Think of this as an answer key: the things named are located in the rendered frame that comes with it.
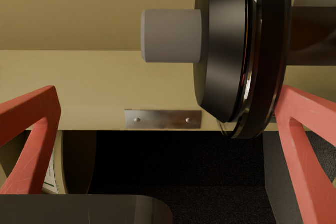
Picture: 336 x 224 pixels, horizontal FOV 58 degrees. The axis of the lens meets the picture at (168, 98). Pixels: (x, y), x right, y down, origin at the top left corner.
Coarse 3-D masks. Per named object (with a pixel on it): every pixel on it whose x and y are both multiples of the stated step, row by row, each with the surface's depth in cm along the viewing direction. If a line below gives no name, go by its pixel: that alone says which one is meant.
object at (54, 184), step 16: (64, 144) 50; (80, 144) 51; (64, 160) 49; (80, 160) 50; (48, 176) 36; (64, 176) 36; (80, 176) 48; (48, 192) 39; (64, 192) 36; (80, 192) 45
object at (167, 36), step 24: (216, 0) 12; (240, 0) 12; (144, 24) 15; (168, 24) 15; (192, 24) 15; (216, 24) 12; (240, 24) 12; (144, 48) 15; (168, 48) 15; (192, 48) 15; (216, 48) 12; (240, 48) 12; (216, 72) 13; (240, 72) 12; (216, 96) 14
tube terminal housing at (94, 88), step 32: (0, 64) 33; (32, 64) 33; (64, 64) 33; (96, 64) 33; (128, 64) 34; (160, 64) 34; (192, 64) 34; (0, 96) 28; (64, 96) 29; (96, 96) 29; (128, 96) 29; (160, 96) 29; (192, 96) 29; (64, 128) 29; (96, 128) 29; (0, 160) 32
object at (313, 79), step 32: (256, 0) 11; (288, 0) 11; (320, 0) 12; (256, 32) 11; (288, 32) 11; (320, 32) 12; (256, 64) 11; (288, 64) 12; (320, 64) 12; (320, 96) 13; (224, 128) 16
